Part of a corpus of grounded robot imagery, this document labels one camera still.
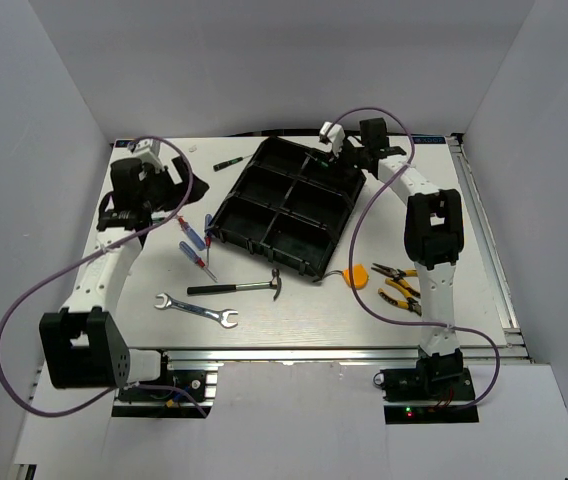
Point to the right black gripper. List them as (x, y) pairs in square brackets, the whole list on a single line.
[(337, 164)]

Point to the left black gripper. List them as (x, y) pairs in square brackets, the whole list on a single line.
[(177, 190)]

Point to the black green precision screwdriver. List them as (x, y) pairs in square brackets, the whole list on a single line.
[(230, 162)]

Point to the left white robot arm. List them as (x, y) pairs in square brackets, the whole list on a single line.
[(82, 344)]

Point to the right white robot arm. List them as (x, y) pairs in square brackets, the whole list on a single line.
[(433, 235)]

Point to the blue red screwdriver middle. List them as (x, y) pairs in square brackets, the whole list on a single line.
[(208, 236)]

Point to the blue red screwdriver lower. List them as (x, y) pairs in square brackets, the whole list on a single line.
[(196, 259)]

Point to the black compartment tray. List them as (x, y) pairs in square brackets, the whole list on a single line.
[(288, 209)]

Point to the orange tape measure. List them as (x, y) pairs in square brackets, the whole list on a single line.
[(356, 277)]

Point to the silver open-end wrench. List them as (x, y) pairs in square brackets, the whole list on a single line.
[(222, 317)]

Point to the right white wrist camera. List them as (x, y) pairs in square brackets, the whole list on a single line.
[(332, 134)]

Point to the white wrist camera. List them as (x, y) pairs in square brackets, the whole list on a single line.
[(332, 134), (147, 151)]

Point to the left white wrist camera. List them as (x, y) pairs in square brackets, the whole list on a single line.
[(147, 151)]

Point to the black handled claw hammer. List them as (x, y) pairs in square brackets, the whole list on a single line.
[(275, 284)]

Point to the front aluminium rail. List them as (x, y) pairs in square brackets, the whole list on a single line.
[(316, 354)]

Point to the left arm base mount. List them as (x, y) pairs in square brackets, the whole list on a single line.
[(179, 393)]

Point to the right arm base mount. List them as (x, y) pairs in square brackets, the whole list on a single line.
[(409, 401)]

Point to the right aluminium rail frame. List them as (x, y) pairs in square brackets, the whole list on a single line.
[(515, 350)]

